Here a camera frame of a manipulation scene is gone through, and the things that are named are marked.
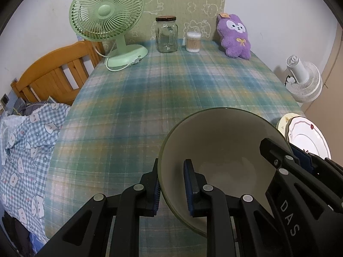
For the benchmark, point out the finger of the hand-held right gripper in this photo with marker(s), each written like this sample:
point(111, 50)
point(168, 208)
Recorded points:
point(270, 150)
point(302, 158)

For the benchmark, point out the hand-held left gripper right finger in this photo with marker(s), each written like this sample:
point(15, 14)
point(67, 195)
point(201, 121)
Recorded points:
point(189, 192)

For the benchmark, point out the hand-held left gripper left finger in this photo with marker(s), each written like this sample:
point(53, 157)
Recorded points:
point(155, 198)

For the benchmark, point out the red-rimmed white plate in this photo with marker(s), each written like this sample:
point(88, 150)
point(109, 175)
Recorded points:
point(305, 139)

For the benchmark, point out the yellow floral plate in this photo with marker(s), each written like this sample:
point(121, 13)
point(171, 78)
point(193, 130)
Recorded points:
point(282, 125)

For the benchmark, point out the large grey-green bowl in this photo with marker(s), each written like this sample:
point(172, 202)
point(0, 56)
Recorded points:
point(222, 144)

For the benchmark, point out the white fan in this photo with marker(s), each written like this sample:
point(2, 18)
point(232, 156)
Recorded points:
point(305, 85)

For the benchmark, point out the plaid tablecloth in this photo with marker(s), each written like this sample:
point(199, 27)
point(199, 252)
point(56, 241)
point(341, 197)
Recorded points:
point(160, 91)

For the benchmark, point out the purple plush toy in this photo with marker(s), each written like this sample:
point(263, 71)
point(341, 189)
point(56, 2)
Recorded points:
point(233, 42)

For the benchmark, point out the cotton swab box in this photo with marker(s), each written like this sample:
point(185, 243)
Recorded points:
point(193, 44)

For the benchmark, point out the blue checkered printed blanket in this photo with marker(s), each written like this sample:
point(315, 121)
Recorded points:
point(24, 144)

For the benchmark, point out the glass jar with dark lid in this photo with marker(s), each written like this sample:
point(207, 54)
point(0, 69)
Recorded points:
point(166, 37)

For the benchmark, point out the grey striped cloth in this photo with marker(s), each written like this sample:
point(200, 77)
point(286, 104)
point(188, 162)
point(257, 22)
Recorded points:
point(24, 108)

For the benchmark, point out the wooden headboard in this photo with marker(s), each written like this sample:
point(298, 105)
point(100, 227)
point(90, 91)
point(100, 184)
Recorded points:
point(48, 77)

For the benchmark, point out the green desk fan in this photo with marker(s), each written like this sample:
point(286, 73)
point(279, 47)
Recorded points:
point(105, 10)

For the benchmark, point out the green printed wall mat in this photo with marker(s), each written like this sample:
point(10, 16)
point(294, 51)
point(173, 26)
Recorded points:
point(187, 5)

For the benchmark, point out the wall socket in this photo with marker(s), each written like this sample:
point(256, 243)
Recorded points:
point(4, 98)

